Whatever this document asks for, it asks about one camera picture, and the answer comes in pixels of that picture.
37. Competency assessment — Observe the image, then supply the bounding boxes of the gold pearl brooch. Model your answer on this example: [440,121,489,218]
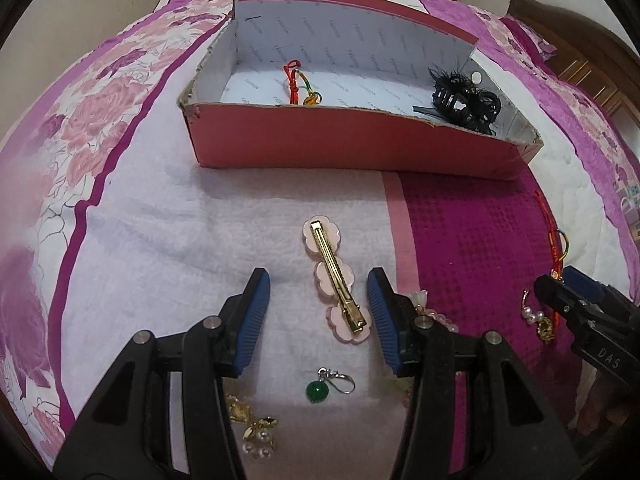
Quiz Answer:
[225,394,280,460]

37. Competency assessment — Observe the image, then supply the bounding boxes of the pink cardboard box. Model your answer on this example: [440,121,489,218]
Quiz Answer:
[176,0,545,181]

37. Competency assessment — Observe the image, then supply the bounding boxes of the red cord gold charm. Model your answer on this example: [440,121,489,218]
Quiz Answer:
[534,189,571,346]

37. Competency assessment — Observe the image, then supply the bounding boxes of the black hair claw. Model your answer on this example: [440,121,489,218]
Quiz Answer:
[412,66,502,136]

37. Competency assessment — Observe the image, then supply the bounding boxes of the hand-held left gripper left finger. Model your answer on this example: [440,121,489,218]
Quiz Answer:
[52,267,272,480]

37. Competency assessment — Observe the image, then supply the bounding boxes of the red cord bracelet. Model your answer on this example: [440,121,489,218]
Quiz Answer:
[282,60,323,107]

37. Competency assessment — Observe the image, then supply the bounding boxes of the green bead earring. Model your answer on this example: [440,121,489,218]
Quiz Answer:
[305,367,357,405]

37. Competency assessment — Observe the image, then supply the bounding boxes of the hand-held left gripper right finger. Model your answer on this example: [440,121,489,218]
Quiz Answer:
[366,267,583,480]

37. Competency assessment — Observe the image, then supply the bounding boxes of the floral purple bedspread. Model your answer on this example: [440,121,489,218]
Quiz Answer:
[0,0,640,480]

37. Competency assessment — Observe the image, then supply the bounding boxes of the dark wooden headboard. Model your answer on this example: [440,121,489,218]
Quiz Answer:
[507,0,640,161]

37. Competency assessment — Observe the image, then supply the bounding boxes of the pearl gold earring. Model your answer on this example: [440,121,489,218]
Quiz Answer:
[522,290,547,325]

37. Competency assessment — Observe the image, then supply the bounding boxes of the pink flower hair clip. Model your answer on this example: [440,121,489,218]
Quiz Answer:
[302,215,371,345]

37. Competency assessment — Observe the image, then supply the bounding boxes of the green white bead bracelet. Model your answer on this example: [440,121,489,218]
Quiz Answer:
[395,290,461,406]

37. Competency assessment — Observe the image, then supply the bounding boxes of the purple floral pillow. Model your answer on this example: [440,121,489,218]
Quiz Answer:
[500,15,558,63]

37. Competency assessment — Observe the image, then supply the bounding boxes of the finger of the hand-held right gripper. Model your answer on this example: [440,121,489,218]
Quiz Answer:
[533,274,640,391]
[567,266,640,307]

